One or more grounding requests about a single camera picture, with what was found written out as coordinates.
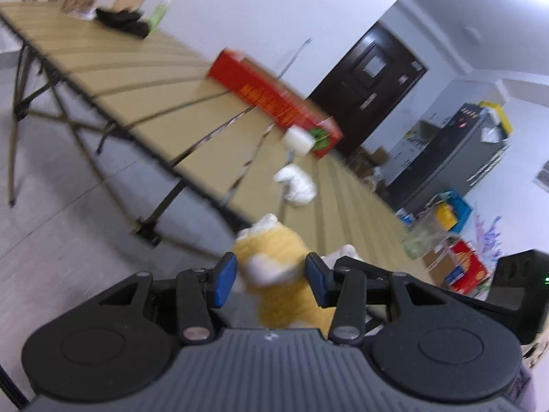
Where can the black table frame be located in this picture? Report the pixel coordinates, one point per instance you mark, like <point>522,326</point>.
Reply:
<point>47,94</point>

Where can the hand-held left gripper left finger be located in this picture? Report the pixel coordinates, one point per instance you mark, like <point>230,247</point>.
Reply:
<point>226,279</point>

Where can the red gift bag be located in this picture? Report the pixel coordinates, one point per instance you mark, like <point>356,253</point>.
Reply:
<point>469,266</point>

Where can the open cardboard box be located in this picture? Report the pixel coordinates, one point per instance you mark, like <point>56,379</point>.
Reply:
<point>364,163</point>

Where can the blue shopping bag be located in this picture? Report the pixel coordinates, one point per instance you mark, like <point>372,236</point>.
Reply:
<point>454,208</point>

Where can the black cloth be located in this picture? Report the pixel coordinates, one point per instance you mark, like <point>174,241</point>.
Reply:
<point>122,19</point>

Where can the red cardboard box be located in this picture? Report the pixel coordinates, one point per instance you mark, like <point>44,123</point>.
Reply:
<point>274,98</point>

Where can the dark brown door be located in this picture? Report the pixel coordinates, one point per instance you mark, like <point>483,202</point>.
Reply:
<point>364,81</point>

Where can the clear glass cup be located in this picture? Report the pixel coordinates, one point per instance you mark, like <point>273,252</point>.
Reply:
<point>422,238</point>

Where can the purple decorative plant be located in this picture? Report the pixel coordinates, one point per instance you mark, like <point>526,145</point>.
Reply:
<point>487,240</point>

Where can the grey refrigerator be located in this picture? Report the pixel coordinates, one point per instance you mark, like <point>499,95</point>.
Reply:
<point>446,154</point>

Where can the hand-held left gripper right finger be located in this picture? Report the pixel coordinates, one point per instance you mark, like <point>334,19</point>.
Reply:
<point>315,279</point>

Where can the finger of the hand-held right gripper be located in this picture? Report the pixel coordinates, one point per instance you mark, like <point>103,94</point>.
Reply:
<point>364,264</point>

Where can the white crumpled tissue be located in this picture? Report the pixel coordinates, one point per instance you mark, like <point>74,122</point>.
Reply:
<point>298,184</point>

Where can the green spray bottle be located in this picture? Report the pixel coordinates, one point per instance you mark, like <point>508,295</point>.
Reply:
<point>156,17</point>

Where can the yellow plush toy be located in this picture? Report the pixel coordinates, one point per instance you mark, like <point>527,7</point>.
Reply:
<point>281,274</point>

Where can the brown cardboard box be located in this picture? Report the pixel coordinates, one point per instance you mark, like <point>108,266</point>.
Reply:
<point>439,264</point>

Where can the yellow box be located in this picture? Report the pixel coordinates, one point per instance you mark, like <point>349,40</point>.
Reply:
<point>499,113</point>

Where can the yellow bag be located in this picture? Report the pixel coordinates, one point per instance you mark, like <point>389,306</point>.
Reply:
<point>446,216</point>

